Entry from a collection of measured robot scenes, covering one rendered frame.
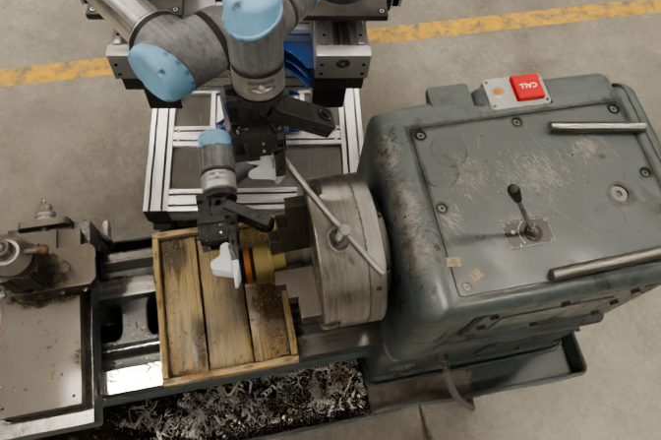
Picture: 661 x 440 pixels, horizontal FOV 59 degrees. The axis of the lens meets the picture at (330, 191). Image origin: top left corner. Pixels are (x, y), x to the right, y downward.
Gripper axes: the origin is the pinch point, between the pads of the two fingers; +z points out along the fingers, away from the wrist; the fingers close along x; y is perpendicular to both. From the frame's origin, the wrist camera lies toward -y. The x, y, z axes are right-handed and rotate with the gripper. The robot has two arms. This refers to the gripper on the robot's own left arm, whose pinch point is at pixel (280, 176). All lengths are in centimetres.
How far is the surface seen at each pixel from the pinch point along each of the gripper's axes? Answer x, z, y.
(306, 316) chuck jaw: 12.4, 27.6, -1.8
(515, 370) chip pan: 11, 86, -63
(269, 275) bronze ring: 2.9, 25.7, 4.0
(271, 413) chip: 11, 81, 8
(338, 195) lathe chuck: -3.1, 11.2, -11.3
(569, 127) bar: -7, 5, -59
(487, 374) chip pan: 10, 85, -54
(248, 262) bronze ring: 0.5, 23.5, 7.7
